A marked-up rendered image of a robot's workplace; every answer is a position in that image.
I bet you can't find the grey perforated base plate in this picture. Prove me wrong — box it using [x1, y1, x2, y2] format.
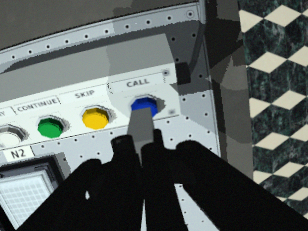
[0, 2, 221, 231]

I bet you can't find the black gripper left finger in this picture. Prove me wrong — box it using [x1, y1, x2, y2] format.
[16, 109, 144, 231]

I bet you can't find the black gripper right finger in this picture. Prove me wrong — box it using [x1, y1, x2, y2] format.
[138, 107, 308, 231]

